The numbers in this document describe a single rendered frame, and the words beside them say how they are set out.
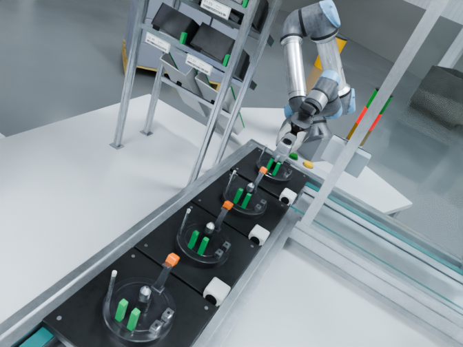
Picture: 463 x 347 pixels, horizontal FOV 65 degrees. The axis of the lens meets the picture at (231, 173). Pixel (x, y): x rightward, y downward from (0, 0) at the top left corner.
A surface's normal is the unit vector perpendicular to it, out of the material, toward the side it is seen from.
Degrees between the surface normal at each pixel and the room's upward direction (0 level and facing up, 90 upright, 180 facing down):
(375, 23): 90
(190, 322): 0
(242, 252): 0
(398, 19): 90
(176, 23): 65
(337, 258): 90
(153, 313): 0
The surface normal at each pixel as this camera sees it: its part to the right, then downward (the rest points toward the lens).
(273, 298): 0.33, -0.78
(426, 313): -0.44, 0.37
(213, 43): -0.39, -0.08
